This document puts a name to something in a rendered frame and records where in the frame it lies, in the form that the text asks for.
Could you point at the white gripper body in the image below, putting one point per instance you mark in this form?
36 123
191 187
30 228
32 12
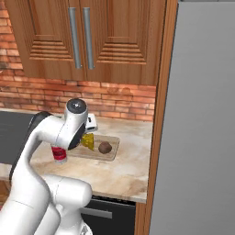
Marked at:
92 120

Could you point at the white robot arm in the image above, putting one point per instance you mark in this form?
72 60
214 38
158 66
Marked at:
33 183

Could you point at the brown potato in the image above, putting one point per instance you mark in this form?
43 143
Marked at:
105 147

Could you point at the wooden cutting board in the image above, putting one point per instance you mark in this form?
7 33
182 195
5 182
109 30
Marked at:
107 156

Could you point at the wooden fridge side panel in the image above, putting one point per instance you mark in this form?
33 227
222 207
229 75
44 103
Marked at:
160 107

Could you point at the black hob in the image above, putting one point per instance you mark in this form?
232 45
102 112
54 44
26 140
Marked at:
13 137

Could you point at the wooden cupboard door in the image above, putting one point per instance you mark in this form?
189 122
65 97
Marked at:
46 33
125 33

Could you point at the black dishwasher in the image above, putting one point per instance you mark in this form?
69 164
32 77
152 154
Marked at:
119 220

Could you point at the grey fridge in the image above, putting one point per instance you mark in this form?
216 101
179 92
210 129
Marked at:
199 122

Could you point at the wooden lower cabinet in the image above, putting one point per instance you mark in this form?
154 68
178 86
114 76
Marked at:
3 192

